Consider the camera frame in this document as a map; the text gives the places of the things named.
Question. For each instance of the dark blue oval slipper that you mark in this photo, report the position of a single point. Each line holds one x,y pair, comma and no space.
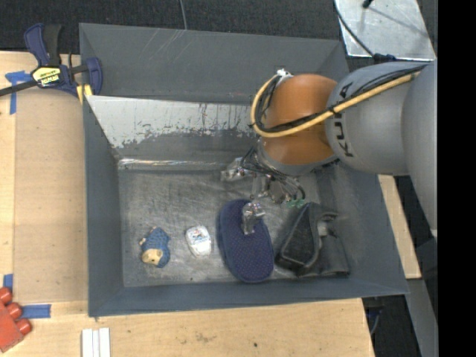
247,255

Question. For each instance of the grey metal bin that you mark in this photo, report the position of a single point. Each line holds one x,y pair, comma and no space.
167,199

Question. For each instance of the pale brown flat board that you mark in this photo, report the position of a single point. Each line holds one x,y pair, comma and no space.
48,199

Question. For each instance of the blue toy animal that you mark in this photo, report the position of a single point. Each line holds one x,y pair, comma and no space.
156,245

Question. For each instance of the black mesh pouch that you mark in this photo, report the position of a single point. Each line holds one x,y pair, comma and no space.
301,244

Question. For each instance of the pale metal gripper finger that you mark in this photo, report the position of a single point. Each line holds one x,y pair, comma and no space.
250,218
232,172

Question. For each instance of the small white packet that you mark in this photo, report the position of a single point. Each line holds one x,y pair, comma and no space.
198,241

